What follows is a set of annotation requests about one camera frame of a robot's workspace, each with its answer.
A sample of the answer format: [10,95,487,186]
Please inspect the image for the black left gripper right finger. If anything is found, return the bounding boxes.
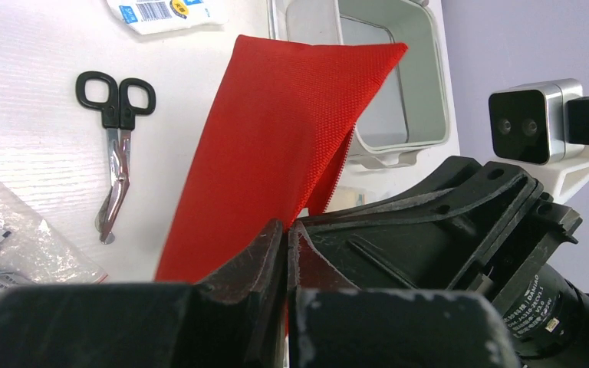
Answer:
[287,222,520,367]

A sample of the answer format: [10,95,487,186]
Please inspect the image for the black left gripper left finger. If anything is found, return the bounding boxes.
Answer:
[0,220,285,367]

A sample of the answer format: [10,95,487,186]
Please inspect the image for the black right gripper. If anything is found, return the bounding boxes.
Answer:
[298,156,589,367]

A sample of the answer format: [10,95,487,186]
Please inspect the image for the red first aid pouch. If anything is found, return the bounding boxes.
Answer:
[155,35,408,283]

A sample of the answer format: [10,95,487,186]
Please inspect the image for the beige gauze packet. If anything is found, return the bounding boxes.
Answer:
[325,186,368,212]

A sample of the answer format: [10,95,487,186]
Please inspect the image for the grey open storage box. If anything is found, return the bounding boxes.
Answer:
[267,0,450,169]

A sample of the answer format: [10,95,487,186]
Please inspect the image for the clear bag of wipes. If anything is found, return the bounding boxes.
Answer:
[0,182,107,294]

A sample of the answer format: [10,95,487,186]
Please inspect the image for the white blue label packet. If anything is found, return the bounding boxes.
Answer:
[106,0,229,35]

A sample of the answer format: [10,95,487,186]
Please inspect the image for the black handled scissors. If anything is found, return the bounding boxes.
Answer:
[75,71,156,245]

